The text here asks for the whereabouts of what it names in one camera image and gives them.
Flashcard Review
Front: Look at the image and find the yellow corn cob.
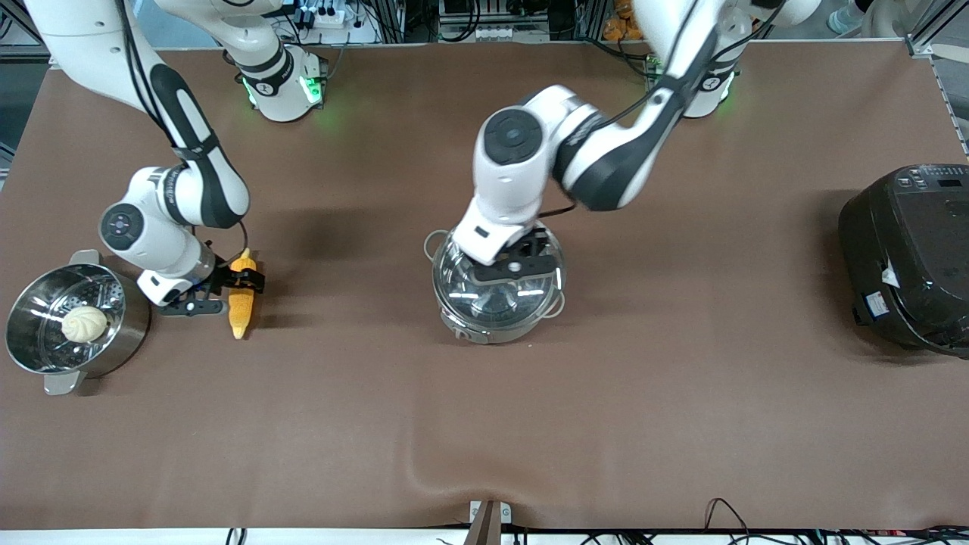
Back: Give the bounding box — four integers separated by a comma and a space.
229, 248, 259, 340

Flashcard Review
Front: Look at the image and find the glass lid with knob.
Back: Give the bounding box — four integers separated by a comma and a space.
432, 223, 566, 326

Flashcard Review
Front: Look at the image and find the steel steamer pot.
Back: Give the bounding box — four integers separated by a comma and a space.
5, 249, 151, 396

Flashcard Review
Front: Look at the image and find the white steamed bun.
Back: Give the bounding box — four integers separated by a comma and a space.
61, 306, 108, 344

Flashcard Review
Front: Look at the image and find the brown table mat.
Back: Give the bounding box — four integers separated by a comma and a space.
0, 42, 969, 531

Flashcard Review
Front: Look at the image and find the long white power strip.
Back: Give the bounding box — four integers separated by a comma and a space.
475, 26, 550, 42

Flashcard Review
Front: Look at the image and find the pile of orange snacks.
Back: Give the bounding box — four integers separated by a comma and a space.
603, 0, 644, 42

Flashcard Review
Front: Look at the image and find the white power strip with plugs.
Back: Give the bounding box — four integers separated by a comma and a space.
291, 2, 382, 44

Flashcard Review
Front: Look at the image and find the metal table clamp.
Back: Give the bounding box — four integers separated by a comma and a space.
463, 500, 513, 545

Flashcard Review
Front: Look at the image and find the black rice cooker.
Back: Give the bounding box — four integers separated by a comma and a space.
838, 164, 969, 358

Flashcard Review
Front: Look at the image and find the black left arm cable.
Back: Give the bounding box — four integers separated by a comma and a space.
534, 0, 767, 222

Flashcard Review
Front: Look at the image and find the steel pot with handles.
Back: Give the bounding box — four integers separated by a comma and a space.
423, 227, 566, 346

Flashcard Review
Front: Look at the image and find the black looped cable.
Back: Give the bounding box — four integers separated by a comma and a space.
704, 497, 752, 540

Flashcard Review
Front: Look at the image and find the aluminium frame profile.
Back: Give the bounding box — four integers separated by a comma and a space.
905, 0, 969, 60

